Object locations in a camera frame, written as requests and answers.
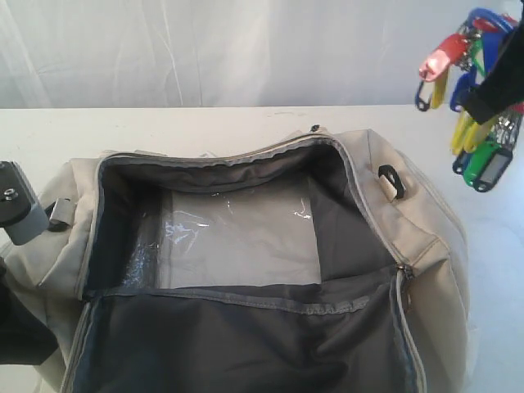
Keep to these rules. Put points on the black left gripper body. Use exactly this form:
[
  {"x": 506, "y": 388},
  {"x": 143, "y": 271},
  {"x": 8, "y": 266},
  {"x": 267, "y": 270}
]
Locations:
[{"x": 25, "y": 340}]

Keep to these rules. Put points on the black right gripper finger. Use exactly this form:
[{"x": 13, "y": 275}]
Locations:
[{"x": 503, "y": 86}]

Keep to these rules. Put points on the beige duffel bag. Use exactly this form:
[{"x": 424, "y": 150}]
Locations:
[{"x": 390, "y": 313}]

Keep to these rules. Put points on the white backdrop curtain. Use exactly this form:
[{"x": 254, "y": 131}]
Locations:
[{"x": 68, "y": 54}]

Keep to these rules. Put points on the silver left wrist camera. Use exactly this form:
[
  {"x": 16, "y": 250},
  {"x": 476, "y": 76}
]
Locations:
[{"x": 22, "y": 216}]

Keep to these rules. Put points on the colourful key tag bunch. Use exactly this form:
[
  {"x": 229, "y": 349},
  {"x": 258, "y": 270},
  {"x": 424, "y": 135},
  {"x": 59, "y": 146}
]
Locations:
[{"x": 482, "y": 152}]

